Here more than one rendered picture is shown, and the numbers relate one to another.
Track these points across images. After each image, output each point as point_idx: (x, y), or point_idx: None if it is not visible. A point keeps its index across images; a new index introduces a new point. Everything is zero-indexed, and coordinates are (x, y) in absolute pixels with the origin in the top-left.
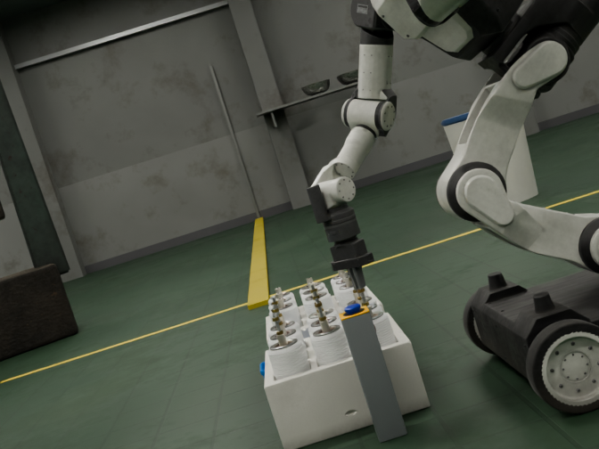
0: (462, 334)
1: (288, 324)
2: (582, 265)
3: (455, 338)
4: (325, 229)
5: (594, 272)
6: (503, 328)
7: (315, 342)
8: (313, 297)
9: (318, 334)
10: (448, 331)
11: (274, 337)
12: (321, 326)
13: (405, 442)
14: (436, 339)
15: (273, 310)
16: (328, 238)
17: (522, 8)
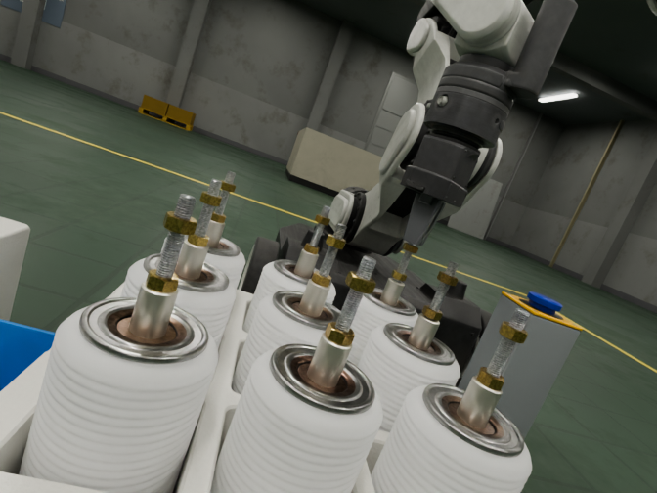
0: (75, 291)
1: (185, 321)
2: (392, 246)
3: (76, 298)
4: (499, 107)
5: (387, 252)
6: None
7: (454, 381)
8: (340, 240)
9: (443, 357)
10: (22, 283)
11: (335, 397)
12: (432, 335)
13: None
14: (32, 301)
15: (373, 283)
16: (489, 128)
17: None
